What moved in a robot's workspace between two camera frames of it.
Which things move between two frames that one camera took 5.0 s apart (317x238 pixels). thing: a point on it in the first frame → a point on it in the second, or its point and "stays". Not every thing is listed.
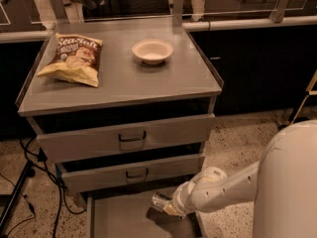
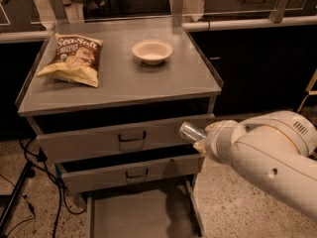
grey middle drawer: (104, 175) stays
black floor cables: (61, 188) stays
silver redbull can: (159, 200) → (190, 132)
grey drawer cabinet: (141, 131) stays
